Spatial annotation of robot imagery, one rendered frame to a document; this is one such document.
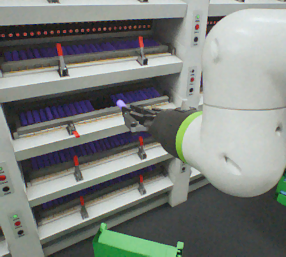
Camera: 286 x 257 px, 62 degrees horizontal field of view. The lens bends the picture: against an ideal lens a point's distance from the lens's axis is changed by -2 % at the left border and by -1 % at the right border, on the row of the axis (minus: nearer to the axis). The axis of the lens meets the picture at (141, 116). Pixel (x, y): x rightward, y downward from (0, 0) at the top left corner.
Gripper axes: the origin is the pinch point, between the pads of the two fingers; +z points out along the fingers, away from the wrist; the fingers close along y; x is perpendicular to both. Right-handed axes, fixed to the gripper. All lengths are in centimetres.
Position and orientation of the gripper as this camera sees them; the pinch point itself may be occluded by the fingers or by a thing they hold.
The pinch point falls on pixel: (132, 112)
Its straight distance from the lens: 62.8
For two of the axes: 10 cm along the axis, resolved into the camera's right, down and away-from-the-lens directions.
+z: -4.5, -1.8, 8.7
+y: -8.9, 2.0, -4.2
